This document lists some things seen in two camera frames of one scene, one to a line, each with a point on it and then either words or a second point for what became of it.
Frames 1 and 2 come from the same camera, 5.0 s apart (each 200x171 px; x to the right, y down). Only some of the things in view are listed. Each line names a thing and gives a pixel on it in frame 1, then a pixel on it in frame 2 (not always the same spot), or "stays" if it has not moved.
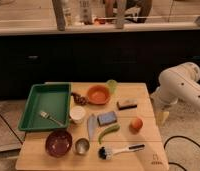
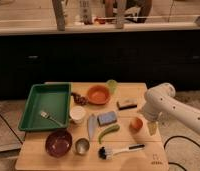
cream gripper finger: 162,117 → 152,128
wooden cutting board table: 113,126 stays
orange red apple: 135,125 stays
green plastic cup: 112,85 stays
